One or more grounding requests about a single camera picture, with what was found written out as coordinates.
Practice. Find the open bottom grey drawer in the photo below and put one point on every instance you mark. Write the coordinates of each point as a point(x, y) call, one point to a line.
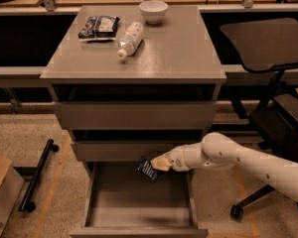
point(123, 203)

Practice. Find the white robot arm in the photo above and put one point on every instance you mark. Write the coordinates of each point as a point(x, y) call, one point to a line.
point(218, 152)

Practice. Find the clear plastic water bottle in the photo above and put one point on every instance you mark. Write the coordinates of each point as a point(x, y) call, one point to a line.
point(129, 42)

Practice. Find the top grey drawer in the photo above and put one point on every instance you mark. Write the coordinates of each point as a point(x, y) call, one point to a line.
point(136, 115)

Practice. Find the white ceramic bowl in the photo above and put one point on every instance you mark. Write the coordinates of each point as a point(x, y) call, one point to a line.
point(153, 11)

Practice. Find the black office chair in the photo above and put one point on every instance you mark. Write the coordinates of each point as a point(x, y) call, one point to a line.
point(271, 46)

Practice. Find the blue white snack bag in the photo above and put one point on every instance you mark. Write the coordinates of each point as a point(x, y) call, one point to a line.
point(99, 28)

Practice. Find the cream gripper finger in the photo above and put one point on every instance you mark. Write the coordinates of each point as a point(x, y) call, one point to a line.
point(161, 163)

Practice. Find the middle grey drawer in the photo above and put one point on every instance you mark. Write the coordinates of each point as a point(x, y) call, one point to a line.
point(119, 152)

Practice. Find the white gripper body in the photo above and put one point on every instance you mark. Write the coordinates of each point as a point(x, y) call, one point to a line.
point(176, 158)

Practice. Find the dark blue rxbar wrapper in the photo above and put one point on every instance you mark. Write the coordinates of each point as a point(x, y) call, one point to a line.
point(144, 166)

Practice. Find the black wheeled bar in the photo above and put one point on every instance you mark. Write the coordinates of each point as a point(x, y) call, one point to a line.
point(27, 204)

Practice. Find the grey drawer cabinet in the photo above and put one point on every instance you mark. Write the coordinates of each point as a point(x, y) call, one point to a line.
point(175, 62)

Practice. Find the cardboard box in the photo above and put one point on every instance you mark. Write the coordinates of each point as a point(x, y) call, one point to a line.
point(10, 186)

